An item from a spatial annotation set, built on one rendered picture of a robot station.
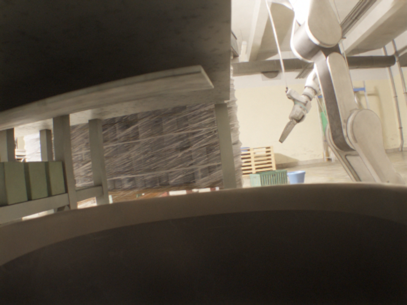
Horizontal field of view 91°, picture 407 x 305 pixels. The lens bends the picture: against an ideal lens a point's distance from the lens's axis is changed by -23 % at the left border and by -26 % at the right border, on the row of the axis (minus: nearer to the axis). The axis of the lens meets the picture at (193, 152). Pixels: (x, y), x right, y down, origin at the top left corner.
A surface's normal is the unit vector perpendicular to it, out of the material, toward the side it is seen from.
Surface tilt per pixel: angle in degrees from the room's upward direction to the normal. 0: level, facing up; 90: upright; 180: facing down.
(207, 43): 180
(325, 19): 90
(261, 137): 90
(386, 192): 78
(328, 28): 90
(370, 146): 91
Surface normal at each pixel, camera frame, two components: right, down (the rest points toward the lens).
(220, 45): 0.11, 0.99
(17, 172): 0.99, -0.11
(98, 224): 0.69, -0.13
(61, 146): -0.13, -0.02
